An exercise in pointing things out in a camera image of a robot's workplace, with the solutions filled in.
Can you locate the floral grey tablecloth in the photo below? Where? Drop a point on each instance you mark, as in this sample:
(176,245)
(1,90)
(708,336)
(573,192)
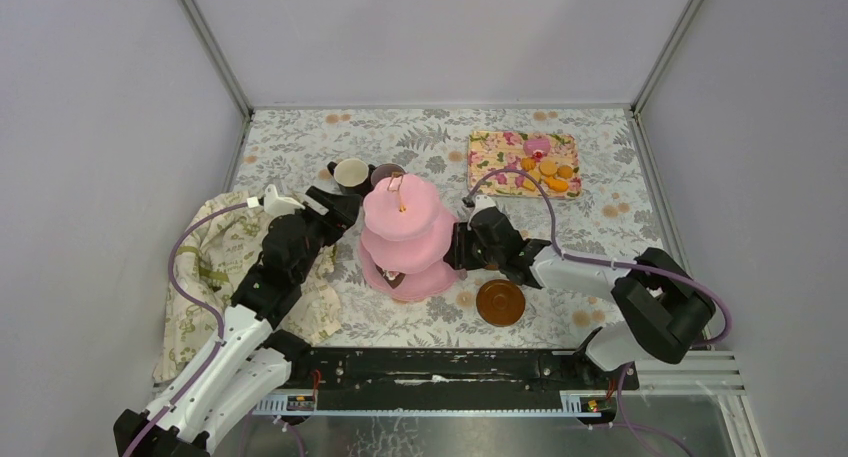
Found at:
(613,216)

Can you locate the chocolate cake slice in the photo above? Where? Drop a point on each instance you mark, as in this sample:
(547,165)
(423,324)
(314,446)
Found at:
(392,278)

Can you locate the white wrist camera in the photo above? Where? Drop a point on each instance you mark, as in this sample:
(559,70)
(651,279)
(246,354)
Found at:
(277,204)
(482,202)

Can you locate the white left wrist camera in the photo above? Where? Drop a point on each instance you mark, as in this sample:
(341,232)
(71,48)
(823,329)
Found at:
(277,204)

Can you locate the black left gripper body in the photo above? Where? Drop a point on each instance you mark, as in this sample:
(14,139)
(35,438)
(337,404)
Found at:
(324,211)

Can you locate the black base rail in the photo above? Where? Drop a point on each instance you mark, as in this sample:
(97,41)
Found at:
(348,381)

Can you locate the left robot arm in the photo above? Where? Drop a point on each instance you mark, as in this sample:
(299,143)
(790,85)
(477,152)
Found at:
(248,355)

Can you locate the cream green patterned cloth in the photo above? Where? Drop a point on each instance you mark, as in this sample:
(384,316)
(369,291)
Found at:
(209,265)

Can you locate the dark purple cup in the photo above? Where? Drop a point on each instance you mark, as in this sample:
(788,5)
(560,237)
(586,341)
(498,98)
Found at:
(383,171)

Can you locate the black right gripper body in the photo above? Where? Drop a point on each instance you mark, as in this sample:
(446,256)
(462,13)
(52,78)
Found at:
(469,253)

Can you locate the floral yellow tray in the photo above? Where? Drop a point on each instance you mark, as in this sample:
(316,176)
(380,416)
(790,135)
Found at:
(493,150)

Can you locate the orange fish shaped cookie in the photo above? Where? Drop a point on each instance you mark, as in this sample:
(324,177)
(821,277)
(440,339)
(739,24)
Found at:
(556,185)

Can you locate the black mug white inside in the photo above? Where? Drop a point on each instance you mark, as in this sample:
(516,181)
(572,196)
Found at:
(352,176)

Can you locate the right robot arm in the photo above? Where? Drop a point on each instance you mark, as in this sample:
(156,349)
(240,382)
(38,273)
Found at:
(663,310)

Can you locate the pink three-tier cake stand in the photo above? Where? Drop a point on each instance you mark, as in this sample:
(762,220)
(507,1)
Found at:
(407,228)

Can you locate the rectangular yellow biscuit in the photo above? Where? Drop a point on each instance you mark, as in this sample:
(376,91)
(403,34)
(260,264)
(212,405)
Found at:
(530,182)

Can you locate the brown wooden saucer near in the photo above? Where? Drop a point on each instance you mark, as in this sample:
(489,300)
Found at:
(500,302)

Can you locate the orange swirl cookie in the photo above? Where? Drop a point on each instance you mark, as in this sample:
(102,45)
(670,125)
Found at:
(565,172)

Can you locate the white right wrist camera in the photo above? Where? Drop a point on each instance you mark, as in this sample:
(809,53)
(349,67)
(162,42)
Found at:
(482,202)

